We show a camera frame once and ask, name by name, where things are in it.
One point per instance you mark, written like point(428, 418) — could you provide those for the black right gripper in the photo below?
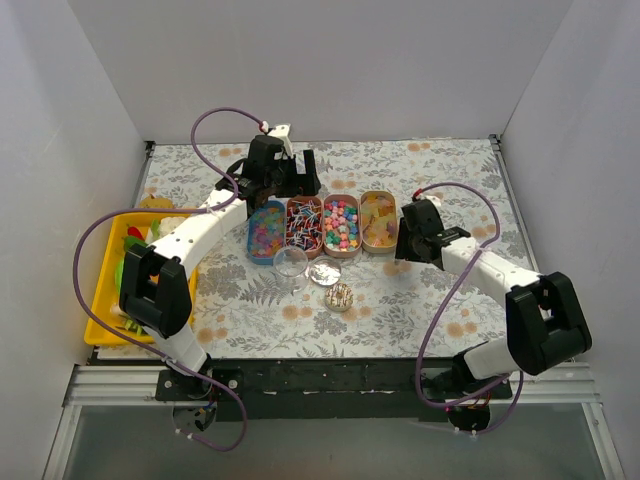
point(403, 245)

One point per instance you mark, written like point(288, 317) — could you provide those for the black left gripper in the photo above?
point(298, 177)

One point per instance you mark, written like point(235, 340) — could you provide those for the beige gummy candy tray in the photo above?
point(378, 222)

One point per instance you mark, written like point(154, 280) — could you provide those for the blue candy tray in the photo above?
point(266, 234)

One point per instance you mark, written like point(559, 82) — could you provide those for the clear glass jar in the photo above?
point(291, 267)

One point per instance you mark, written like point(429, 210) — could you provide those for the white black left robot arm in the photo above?
point(154, 289)

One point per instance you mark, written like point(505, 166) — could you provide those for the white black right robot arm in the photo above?
point(545, 324)

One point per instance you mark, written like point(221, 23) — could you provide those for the pink lollipop tray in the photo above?
point(304, 225)

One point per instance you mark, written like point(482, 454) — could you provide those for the clear glass jar lid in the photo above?
point(324, 271)

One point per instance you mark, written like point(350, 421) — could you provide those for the floral patterned table mat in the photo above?
point(398, 308)

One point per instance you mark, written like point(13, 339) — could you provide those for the small donut decorated tin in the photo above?
point(339, 297)

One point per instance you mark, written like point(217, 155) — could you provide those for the white toy vegetable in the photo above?
point(163, 227)

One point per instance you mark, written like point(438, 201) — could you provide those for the red toy chili pepper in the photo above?
point(135, 232)

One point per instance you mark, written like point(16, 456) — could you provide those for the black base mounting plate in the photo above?
point(315, 388)

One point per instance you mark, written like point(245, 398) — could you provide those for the green toy vegetables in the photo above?
point(128, 323)

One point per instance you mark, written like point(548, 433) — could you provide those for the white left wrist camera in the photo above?
point(282, 132)

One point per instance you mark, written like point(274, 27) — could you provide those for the aluminium frame rail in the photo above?
point(136, 385)

